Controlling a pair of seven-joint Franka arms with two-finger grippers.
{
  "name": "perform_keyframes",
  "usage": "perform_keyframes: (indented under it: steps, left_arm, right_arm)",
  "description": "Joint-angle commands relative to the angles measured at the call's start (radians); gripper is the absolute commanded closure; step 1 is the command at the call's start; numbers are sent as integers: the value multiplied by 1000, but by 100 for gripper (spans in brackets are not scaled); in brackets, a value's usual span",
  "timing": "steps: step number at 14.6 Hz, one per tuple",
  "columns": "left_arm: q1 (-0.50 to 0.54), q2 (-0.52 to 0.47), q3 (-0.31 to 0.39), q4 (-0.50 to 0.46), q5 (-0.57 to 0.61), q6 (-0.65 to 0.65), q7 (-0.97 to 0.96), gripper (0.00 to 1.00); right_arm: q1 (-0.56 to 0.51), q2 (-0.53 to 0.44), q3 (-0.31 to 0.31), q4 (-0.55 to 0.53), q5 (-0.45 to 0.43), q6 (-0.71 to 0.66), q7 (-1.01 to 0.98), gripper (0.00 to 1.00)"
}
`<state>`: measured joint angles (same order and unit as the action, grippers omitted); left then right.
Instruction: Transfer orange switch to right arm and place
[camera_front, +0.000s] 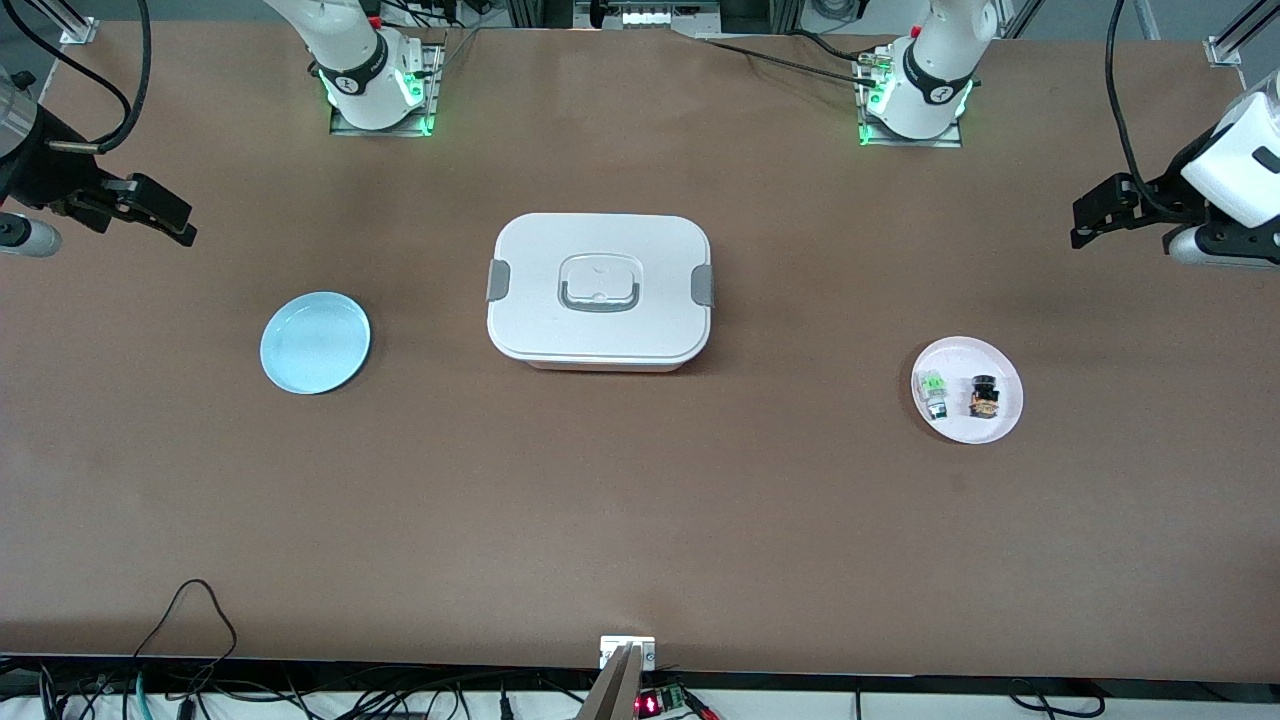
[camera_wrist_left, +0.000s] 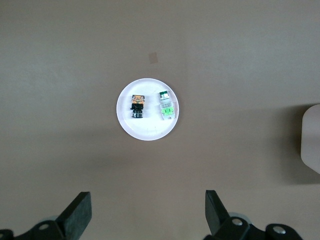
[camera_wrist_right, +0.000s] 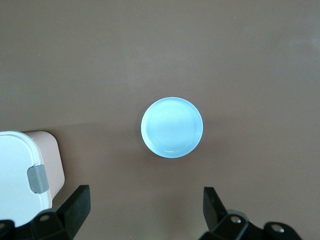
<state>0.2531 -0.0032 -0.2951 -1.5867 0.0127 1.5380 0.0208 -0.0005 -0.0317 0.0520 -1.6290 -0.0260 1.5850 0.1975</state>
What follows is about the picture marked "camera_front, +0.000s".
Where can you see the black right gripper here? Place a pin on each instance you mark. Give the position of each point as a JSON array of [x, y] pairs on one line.
[[42, 176]]

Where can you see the green and silver push switch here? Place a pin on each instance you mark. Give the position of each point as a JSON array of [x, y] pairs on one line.
[[933, 392]]

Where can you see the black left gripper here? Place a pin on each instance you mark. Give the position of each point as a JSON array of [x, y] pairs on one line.
[[1166, 197]]

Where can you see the aluminium frame post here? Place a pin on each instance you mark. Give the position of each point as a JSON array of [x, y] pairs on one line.
[[78, 30], [1225, 48]]

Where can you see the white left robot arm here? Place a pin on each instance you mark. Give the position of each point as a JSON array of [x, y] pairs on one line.
[[940, 60]]

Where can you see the red LED display module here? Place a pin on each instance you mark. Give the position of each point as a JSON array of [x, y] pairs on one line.
[[652, 705]]

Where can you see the white lunch box grey latches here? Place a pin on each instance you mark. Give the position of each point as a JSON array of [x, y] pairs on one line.
[[540, 300]]

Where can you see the white power strip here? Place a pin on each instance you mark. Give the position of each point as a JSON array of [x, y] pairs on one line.
[[645, 17]]

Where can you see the light blue round plate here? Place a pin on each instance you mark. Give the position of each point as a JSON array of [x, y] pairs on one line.
[[315, 345]]

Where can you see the aluminium frame strut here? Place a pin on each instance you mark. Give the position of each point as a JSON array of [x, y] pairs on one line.
[[1018, 18]]

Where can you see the aluminium camera post with bracket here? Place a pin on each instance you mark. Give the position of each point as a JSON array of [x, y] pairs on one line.
[[620, 670]]

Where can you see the pale pink round plate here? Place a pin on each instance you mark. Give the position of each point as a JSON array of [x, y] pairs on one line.
[[965, 360]]

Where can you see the orange and black push switch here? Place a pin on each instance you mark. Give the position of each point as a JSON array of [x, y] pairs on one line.
[[984, 398]]

